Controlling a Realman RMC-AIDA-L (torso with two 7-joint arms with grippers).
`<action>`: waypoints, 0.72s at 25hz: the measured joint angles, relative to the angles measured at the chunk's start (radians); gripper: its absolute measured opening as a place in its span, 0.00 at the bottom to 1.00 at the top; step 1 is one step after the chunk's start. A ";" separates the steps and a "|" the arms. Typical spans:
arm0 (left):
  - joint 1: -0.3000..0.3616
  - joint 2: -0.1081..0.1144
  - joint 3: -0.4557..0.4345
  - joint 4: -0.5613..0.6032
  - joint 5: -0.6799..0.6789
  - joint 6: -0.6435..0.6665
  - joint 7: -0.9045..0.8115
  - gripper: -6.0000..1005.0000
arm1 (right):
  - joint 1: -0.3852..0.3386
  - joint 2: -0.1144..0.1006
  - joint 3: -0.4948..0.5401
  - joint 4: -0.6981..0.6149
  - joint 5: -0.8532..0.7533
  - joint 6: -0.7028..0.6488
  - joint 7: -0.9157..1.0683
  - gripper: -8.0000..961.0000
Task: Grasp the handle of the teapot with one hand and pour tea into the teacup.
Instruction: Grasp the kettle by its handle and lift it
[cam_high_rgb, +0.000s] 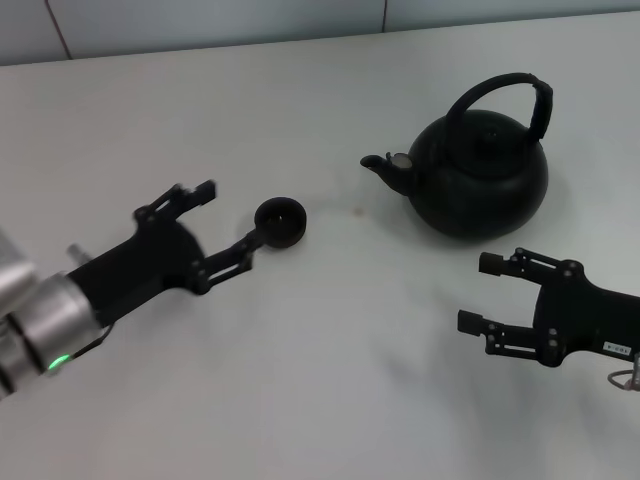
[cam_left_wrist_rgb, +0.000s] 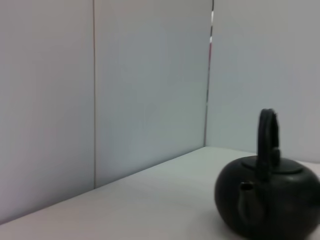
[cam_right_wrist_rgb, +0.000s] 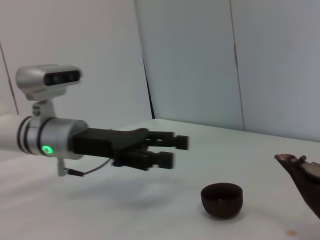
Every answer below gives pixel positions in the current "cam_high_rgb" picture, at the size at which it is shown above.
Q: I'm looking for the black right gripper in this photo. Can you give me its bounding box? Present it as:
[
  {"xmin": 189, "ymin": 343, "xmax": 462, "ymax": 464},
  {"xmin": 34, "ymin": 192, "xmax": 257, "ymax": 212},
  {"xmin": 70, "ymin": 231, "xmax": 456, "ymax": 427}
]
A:
[{"xmin": 456, "ymin": 247, "xmax": 640, "ymax": 370}]

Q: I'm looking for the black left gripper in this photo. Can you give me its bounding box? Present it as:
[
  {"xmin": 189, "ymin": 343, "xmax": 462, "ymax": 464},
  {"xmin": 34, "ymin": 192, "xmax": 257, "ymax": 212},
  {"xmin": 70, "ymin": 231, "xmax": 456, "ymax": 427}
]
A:
[{"xmin": 64, "ymin": 179, "xmax": 264, "ymax": 330}]

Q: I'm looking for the small dark teacup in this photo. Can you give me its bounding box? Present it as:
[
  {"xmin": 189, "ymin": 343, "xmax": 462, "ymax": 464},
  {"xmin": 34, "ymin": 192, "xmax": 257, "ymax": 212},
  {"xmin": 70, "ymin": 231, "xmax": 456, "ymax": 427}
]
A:
[{"xmin": 253, "ymin": 197, "xmax": 309, "ymax": 250}]

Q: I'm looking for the black round teapot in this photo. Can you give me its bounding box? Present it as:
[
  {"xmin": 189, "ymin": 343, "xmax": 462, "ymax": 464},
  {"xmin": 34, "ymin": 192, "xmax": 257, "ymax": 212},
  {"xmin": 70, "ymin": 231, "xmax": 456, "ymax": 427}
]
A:
[{"xmin": 359, "ymin": 72, "xmax": 555, "ymax": 242}]

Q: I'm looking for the white foam board panel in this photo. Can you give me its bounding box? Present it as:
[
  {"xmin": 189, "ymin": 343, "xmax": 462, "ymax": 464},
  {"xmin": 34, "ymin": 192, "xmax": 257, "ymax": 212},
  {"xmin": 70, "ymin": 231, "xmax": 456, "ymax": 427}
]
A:
[
  {"xmin": 47, "ymin": 0, "xmax": 640, "ymax": 61},
  {"xmin": 0, "ymin": 0, "xmax": 71, "ymax": 68}
]

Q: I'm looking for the right gripper cable with plug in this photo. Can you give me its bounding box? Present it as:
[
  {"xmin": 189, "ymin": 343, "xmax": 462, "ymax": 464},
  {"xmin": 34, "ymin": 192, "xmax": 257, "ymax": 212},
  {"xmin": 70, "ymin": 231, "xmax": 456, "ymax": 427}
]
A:
[{"xmin": 606, "ymin": 352, "xmax": 640, "ymax": 391}]

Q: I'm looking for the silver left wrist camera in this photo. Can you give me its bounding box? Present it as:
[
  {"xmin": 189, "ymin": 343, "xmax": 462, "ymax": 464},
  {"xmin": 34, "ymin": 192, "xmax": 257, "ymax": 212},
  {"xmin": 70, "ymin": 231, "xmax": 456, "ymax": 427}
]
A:
[{"xmin": 0, "ymin": 228, "xmax": 35, "ymax": 301}]

